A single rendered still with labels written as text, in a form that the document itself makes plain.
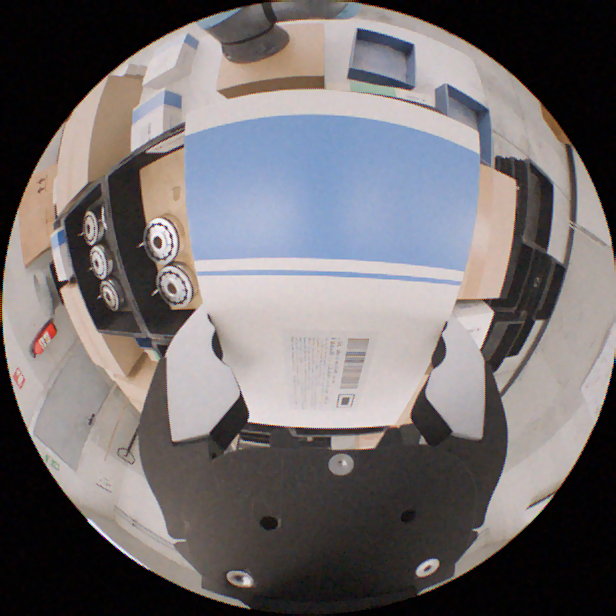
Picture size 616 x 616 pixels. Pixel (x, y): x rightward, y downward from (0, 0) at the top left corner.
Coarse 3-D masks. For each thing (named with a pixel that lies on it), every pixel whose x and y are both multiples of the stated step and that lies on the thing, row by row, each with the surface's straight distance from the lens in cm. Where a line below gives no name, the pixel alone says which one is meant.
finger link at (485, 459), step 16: (496, 384) 10; (496, 400) 9; (496, 416) 9; (496, 432) 8; (448, 448) 7; (464, 448) 7; (480, 448) 8; (496, 448) 8; (480, 464) 8; (496, 464) 8; (480, 480) 7; (496, 480) 8; (480, 496) 7; (480, 512) 7
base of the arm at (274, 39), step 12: (276, 24) 57; (252, 36) 50; (264, 36) 52; (276, 36) 54; (288, 36) 59; (228, 48) 55; (240, 48) 53; (252, 48) 53; (264, 48) 55; (276, 48) 55; (240, 60) 56; (252, 60) 56
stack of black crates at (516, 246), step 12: (516, 240) 120; (516, 252) 140; (528, 252) 138; (516, 264) 143; (528, 264) 138; (516, 276) 143; (504, 288) 142; (516, 288) 143; (492, 300) 132; (504, 300) 144; (516, 300) 142
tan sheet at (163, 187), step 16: (160, 160) 52; (176, 160) 49; (144, 176) 55; (160, 176) 51; (176, 176) 48; (144, 192) 55; (160, 192) 51; (176, 192) 48; (144, 208) 55; (160, 208) 51; (176, 208) 48; (192, 256) 49; (192, 304) 55
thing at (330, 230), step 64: (192, 128) 10; (256, 128) 8; (320, 128) 8; (384, 128) 9; (448, 128) 10; (192, 192) 9; (256, 192) 8; (320, 192) 8; (384, 192) 8; (448, 192) 9; (256, 256) 9; (320, 256) 8; (384, 256) 9; (448, 256) 10; (256, 320) 10; (320, 320) 10; (384, 320) 10; (448, 320) 12; (256, 384) 14; (320, 384) 13; (384, 384) 14
